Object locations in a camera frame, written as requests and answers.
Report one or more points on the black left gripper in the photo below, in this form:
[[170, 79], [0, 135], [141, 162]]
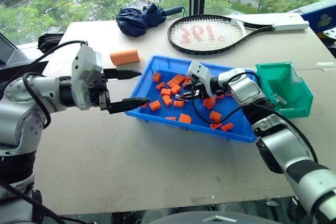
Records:
[[98, 90]]

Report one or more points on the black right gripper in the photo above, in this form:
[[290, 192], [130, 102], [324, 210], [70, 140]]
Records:
[[200, 90]]

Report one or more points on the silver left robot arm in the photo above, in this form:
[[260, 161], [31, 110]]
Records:
[[29, 95]]

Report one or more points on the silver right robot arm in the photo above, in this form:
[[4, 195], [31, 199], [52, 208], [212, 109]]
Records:
[[283, 142]]

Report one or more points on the blue plastic bin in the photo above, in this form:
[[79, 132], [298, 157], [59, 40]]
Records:
[[157, 119]]

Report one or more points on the green plastic bin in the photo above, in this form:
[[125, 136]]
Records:
[[294, 95]]

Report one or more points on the small orange block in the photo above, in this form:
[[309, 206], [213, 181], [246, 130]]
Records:
[[215, 116], [157, 77], [175, 89], [178, 103], [186, 81], [155, 105], [215, 125], [227, 127], [165, 92], [170, 118], [160, 85], [167, 100], [209, 103], [144, 106]]

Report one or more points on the large orange studded block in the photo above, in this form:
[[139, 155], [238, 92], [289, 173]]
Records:
[[176, 79]]

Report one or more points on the orange rounded block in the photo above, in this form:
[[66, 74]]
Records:
[[185, 118]]

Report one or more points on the orange foam cylinder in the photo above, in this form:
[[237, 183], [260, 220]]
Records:
[[124, 57]]

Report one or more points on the black white tennis racket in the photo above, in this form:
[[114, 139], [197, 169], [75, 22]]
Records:
[[207, 33]]

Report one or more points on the navy folded umbrella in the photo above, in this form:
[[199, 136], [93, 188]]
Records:
[[134, 20]]

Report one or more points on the black folded bag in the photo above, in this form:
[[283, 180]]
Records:
[[50, 41]]

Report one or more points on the small grey battery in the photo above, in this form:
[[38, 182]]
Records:
[[279, 98]]

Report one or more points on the dark grey monitor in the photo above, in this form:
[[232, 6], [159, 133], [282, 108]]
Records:
[[15, 58]]

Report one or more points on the grey rounded shape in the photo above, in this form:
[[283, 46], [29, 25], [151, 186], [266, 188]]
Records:
[[210, 218]]

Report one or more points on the blue box with print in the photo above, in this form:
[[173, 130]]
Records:
[[321, 16]]

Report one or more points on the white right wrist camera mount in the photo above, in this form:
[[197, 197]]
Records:
[[198, 70]]

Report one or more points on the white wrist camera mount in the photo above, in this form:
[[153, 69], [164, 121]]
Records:
[[198, 70], [84, 72]]

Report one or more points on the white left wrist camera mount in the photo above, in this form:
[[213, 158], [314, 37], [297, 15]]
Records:
[[84, 72]]

